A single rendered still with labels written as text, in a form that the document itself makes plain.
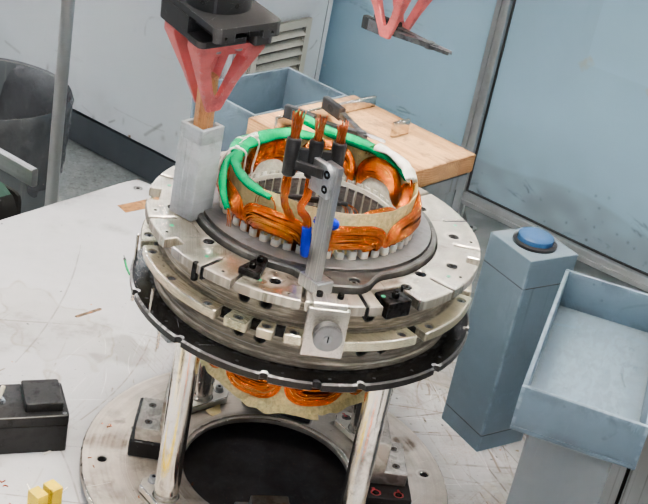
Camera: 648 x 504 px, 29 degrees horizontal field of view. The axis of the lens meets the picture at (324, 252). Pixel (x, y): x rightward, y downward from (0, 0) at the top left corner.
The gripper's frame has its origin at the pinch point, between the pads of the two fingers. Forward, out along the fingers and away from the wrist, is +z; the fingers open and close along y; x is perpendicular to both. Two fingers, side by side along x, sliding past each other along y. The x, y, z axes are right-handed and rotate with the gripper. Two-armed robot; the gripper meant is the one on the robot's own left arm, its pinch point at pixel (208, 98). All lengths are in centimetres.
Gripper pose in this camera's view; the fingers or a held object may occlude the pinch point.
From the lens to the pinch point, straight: 111.1
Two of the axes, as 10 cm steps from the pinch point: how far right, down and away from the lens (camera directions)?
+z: -1.5, 8.3, 5.4
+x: 8.1, -2.2, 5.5
